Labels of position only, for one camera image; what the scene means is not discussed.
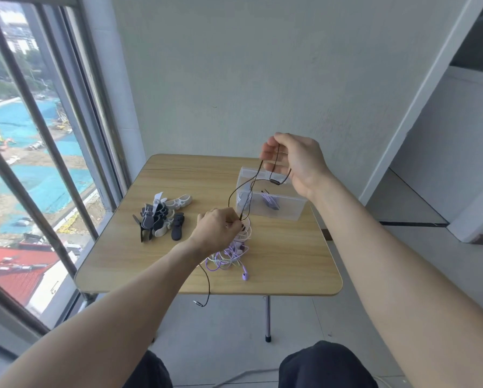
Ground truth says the person's left hand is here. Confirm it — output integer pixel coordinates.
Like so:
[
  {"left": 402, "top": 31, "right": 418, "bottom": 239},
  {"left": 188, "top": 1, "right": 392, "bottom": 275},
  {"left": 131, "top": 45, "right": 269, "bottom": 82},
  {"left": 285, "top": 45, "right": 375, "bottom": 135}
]
[{"left": 186, "top": 207, "right": 246, "bottom": 262}]

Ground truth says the person's right hand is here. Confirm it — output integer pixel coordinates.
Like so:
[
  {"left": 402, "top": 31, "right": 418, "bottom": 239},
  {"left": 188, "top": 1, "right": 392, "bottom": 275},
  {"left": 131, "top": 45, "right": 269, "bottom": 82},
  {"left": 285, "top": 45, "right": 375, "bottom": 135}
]
[{"left": 260, "top": 133, "right": 333, "bottom": 199}]

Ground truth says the black earphone cable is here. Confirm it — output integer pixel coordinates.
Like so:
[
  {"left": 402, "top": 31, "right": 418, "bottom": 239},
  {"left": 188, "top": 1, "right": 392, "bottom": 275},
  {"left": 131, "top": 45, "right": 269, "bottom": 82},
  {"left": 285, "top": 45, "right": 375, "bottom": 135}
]
[{"left": 193, "top": 142, "right": 293, "bottom": 308}]

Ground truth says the person's right forearm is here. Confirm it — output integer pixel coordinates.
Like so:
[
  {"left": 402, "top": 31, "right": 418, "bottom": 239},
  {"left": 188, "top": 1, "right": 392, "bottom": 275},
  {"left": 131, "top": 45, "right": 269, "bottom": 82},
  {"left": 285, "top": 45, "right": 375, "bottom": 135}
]
[{"left": 306, "top": 169, "right": 483, "bottom": 388}]

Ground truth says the person's left forearm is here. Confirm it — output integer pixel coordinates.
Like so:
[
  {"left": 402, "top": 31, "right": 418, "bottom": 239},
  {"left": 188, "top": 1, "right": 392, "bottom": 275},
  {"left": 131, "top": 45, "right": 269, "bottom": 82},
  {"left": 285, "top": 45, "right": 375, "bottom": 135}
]
[{"left": 0, "top": 241, "right": 204, "bottom": 388}]

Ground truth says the white earphones tangled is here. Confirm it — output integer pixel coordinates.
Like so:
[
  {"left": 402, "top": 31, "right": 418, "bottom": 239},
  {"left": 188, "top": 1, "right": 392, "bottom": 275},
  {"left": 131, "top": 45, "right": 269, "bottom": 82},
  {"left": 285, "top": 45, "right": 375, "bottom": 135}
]
[{"left": 207, "top": 219, "right": 253, "bottom": 272}]

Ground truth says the purple earphones coiled small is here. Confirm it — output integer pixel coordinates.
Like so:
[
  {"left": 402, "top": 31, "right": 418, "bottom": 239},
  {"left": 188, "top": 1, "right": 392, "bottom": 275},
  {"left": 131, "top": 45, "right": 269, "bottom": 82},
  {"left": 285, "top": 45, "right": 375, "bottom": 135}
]
[{"left": 261, "top": 189, "right": 281, "bottom": 211}]

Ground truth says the clear plastic storage box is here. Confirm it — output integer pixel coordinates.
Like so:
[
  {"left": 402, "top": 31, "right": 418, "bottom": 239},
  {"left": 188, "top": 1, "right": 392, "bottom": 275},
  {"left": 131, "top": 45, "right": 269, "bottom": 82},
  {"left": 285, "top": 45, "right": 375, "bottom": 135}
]
[{"left": 235, "top": 167, "right": 309, "bottom": 222}]

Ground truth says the purple earphones tangled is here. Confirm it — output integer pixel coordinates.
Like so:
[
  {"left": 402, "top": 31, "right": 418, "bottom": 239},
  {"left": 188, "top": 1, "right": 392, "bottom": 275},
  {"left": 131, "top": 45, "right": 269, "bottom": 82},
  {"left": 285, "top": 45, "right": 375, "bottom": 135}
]
[{"left": 200, "top": 238, "right": 252, "bottom": 283}]

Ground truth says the metal table leg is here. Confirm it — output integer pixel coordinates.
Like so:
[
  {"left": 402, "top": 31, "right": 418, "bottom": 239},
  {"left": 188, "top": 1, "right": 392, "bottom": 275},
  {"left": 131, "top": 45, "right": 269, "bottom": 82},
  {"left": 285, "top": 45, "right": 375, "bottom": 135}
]
[{"left": 263, "top": 296, "right": 273, "bottom": 344}]

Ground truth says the black floor threshold strip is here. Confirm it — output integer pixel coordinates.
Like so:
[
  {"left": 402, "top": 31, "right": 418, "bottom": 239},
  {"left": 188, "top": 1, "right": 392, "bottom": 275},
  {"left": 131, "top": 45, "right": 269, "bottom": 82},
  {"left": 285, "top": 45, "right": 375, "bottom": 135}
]
[{"left": 380, "top": 221, "right": 449, "bottom": 228}]

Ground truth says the person's right leg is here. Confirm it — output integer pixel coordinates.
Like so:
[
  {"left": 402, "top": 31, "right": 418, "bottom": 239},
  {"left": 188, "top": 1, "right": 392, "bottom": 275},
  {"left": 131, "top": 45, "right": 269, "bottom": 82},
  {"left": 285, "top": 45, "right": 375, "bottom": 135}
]
[{"left": 278, "top": 340, "right": 380, "bottom": 388}]

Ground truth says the person's leg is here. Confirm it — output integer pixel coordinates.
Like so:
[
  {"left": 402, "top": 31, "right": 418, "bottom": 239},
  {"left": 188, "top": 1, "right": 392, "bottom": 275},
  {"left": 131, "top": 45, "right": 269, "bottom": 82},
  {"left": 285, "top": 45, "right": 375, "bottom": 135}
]
[
  {"left": 131, "top": 350, "right": 173, "bottom": 388},
  {"left": 278, "top": 340, "right": 380, "bottom": 388}
]

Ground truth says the person's left leg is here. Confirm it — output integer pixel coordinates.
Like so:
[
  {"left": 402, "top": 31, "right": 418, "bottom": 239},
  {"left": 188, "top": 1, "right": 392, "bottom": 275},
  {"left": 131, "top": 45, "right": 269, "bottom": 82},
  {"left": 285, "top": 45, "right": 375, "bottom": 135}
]
[{"left": 131, "top": 350, "right": 173, "bottom": 388}]

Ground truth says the grey metal window bar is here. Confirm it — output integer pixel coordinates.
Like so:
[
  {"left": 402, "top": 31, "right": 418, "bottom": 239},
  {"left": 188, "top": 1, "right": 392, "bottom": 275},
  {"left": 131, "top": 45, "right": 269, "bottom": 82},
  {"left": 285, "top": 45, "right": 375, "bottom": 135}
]
[
  {"left": 0, "top": 131, "right": 81, "bottom": 281},
  {"left": 0, "top": 1, "right": 100, "bottom": 241}
]

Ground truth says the pile of black white cable clips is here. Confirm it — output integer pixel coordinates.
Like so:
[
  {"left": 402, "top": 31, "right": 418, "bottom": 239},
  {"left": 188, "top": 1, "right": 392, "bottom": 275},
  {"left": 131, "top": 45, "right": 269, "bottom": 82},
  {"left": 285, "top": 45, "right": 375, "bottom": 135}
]
[{"left": 132, "top": 192, "right": 194, "bottom": 244}]

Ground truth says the grey window frame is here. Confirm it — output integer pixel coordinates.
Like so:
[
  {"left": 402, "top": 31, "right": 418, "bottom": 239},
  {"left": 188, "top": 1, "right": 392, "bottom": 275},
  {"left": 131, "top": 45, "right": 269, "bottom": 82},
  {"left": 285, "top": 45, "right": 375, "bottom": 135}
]
[{"left": 0, "top": 0, "right": 146, "bottom": 357}]

